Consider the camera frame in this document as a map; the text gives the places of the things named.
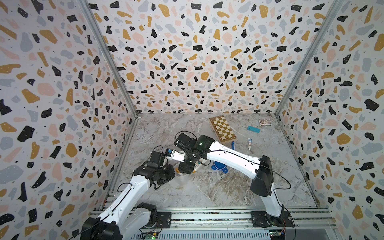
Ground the white tube gold cap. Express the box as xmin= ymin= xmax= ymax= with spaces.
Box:
xmin=193 ymin=162 xmax=201 ymax=173

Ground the blue container lid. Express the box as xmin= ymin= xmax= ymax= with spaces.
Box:
xmin=211 ymin=161 xmax=228 ymax=174

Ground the small white toothpaste tube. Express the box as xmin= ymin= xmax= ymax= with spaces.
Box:
xmin=248 ymin=138 xmax=253 ymax=150

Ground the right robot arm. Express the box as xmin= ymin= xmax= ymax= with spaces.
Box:
xmin=171 ymin=133 xmax=286 ymax=228

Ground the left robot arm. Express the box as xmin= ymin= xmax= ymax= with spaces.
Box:
xmin=80 ymin=164 xmax=175 ymax=240

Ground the wooden chessboard box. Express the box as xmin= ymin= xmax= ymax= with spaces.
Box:
xmin=209 ymin=115 xmax=237 ymax=144

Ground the teal rectangular block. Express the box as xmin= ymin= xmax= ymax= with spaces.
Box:
xmin=247 ymin=126 xmax=261 ymax=133

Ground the playing card box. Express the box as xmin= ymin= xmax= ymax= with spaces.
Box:
xmin=259 ymin=119 xmax=272 ymax=126

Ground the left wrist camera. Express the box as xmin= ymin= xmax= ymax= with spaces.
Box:
xmin=147 ymin=151 xmax=168 ymax=169

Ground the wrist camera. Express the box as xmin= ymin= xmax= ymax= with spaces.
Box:
xmin=147 ymin=151 xmax=168 ymax=169
xmin=165 ymin=131 xmax=197 ymax=163

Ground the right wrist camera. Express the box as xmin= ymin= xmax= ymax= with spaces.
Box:
xmin=165 ymin=131 xmax=197 ymax=163

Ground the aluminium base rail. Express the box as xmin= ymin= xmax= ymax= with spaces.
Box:
xmin=89 ymin=206 xmax=340 ymax=240

